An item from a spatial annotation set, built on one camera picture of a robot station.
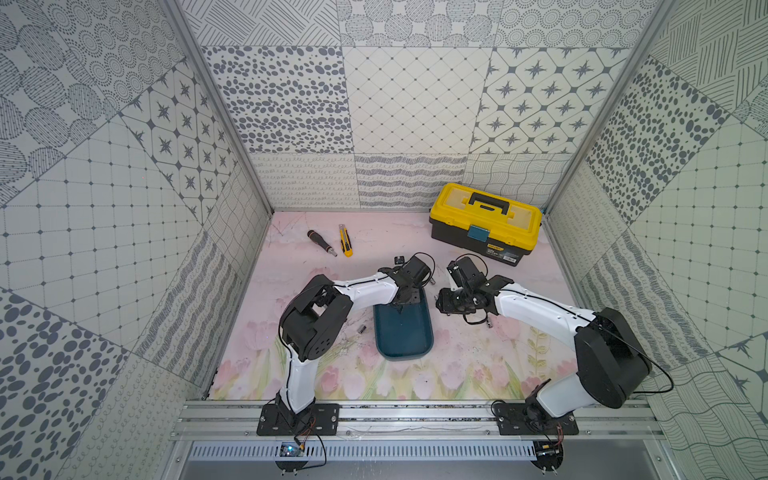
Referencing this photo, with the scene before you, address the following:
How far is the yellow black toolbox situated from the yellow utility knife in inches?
12.7

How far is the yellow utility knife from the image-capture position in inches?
43.1

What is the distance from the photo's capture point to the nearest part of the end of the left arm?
693 mm

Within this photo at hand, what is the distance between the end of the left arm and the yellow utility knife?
1.07 ft

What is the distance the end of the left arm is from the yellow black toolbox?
0.26 metres

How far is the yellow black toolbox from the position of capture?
37.5 inches
